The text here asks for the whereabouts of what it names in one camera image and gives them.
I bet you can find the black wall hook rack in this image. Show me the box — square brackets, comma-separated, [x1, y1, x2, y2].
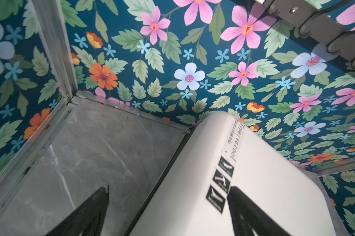
[257, 0, 355, 69]

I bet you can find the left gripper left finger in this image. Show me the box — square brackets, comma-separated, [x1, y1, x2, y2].
[46, 187, 109, 236]

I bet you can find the white hard-shell suitcase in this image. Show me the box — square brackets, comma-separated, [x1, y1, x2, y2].
[126, 112, 348, 236]

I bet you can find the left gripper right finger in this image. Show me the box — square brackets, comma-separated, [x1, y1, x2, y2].
[227, 186, 289, 236]

